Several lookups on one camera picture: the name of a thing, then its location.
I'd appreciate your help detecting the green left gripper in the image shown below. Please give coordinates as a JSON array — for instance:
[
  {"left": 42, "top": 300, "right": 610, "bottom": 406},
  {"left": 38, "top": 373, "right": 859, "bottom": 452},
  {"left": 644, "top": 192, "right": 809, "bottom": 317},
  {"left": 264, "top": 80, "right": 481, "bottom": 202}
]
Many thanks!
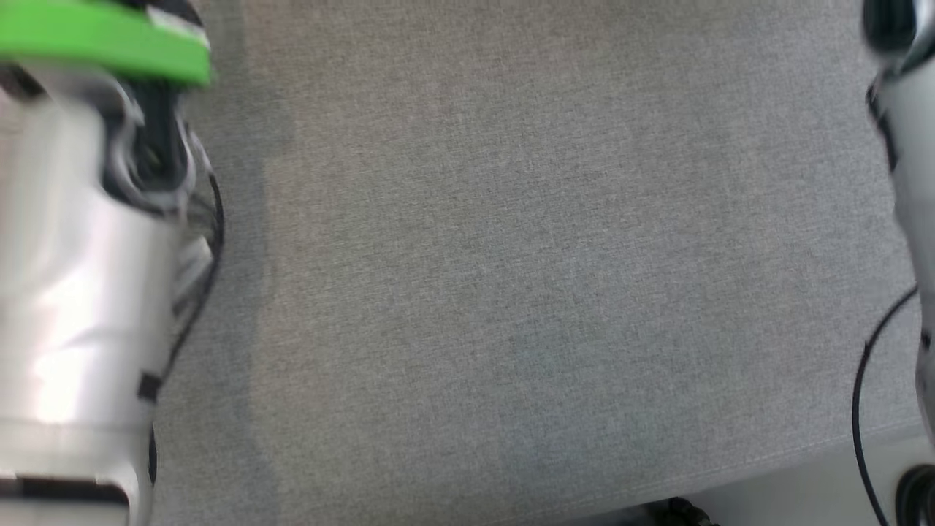
[{"left": 0, "top": 0, "right": 214, "bottom": 86}]

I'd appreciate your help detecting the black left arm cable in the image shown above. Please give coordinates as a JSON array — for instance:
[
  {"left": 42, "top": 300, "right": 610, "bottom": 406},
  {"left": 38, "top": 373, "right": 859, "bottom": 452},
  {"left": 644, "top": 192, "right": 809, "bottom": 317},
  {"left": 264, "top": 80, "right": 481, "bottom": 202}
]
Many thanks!
[{"left": 139, "top": 124, "right": 225, "bottom": 410}]

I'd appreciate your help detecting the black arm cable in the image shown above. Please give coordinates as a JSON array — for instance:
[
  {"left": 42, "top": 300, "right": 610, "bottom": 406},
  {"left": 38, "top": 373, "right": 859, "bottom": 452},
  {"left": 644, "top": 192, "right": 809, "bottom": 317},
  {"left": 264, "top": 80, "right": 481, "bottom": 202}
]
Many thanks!
[
  {"left": 851, "top": 286, "right": 920, "bottom": 526},
  {"left": 139, "top": 124, "right": 225, "bottom": 410}
]

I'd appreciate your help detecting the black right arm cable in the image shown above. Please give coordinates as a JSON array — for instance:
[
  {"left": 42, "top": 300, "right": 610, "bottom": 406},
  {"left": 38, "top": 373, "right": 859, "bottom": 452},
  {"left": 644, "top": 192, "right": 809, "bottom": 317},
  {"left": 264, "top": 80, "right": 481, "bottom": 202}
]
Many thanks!
[{"left": 851, "top": 286, "right": 920, "bottom": 526}]

